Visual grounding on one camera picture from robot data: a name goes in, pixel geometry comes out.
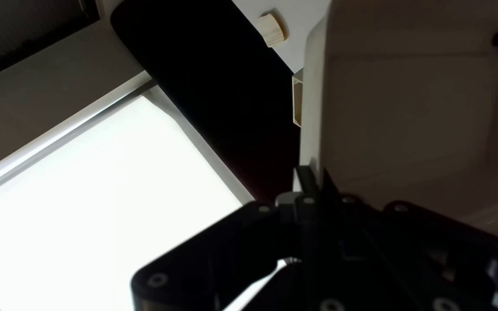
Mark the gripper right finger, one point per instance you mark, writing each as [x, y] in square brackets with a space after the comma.
[404, 259]

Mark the light wooden knob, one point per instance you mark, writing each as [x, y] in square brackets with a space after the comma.
[271, 29]

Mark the white box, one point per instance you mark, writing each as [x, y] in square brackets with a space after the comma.
[102, 194]

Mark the light wooden frame piece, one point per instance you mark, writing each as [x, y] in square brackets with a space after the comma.
[297, 101]

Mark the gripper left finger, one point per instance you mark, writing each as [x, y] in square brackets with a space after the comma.
[214, 255]

